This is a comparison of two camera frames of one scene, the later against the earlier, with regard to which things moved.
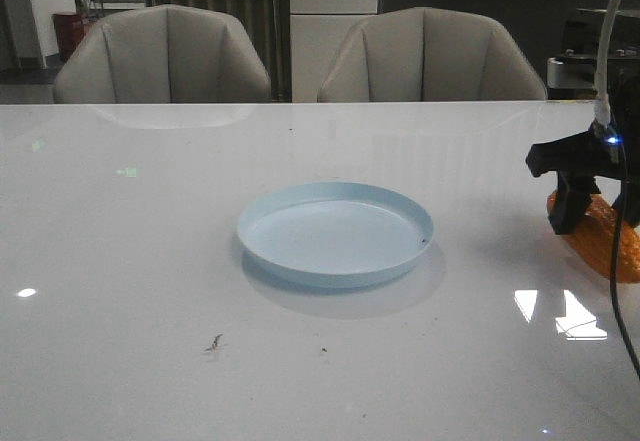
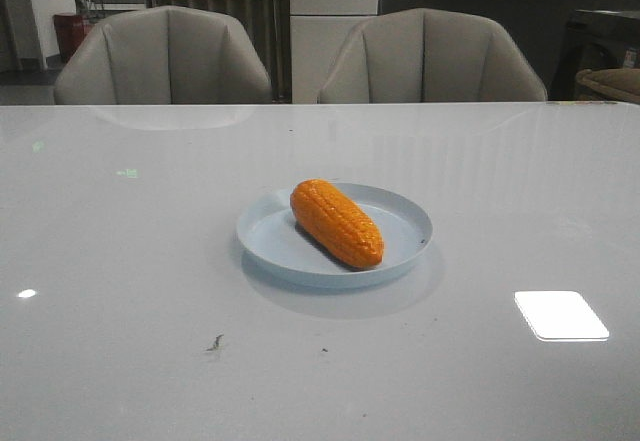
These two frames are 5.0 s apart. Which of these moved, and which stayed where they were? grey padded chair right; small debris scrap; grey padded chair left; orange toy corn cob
Moved: orange toy corn cob
Stayed: grey padded chair right; small debris scrap; grey padded chair left
